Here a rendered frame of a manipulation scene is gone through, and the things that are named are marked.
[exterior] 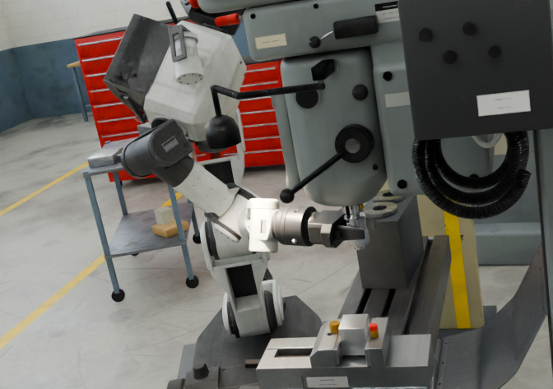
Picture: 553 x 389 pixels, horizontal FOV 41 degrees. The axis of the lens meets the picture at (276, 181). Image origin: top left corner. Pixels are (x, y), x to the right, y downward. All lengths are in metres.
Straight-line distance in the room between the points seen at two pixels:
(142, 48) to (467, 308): 2.17
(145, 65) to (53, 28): 10.68
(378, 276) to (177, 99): 0.68
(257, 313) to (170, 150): 0.84
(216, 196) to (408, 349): 0.66
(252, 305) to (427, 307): 0.80
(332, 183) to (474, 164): 0.27
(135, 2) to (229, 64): 9.91
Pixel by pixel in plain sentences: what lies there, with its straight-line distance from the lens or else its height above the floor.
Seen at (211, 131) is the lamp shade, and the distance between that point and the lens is 1.54.
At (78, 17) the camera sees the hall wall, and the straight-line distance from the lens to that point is 12.31.
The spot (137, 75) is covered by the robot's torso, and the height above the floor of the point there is 1.59.
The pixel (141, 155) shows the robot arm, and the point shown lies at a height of 1.41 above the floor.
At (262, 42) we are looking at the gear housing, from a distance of 1.40.
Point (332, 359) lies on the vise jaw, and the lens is 1.50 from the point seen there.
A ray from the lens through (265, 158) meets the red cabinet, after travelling 6.64.
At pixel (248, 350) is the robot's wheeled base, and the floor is 0.57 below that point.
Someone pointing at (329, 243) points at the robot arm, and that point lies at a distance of 1.55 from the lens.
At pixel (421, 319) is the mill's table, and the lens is 1.79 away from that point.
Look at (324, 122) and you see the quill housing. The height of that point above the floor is 1.50.
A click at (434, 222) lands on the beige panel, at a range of 3.42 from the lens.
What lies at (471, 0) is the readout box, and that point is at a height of 1.71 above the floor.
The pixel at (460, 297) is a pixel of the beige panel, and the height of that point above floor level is 0.20.
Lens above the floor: 1.81
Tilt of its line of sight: 16 degrees down
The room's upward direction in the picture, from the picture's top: 10 degrees counter-clockwise
